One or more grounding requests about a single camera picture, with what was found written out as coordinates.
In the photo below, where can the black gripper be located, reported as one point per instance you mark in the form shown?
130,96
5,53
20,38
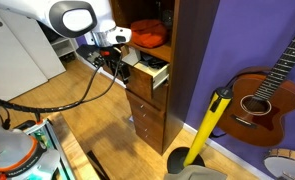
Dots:
112,57

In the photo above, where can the wooden drawer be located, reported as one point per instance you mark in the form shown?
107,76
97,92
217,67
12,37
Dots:
160,96
144,111
151,133
143,79

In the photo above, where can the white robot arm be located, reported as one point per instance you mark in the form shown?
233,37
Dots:
22,156

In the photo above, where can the brown wooden cabinet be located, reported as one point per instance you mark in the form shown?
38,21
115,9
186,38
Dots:
184,51

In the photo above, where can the orange knit hat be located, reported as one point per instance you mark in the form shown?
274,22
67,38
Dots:
149,33

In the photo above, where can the white storage shelf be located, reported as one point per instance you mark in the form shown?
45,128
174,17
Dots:
63,46

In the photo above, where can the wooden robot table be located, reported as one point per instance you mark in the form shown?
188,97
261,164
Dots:
77,159

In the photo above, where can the yellow pole stand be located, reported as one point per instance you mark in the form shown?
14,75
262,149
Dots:
183,157

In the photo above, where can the brown acoustic guitar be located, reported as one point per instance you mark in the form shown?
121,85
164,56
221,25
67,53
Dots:
261,98

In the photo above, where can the white banjo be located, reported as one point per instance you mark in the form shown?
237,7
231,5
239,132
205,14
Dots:
281,163

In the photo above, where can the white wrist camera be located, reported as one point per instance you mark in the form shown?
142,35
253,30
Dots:
119,35

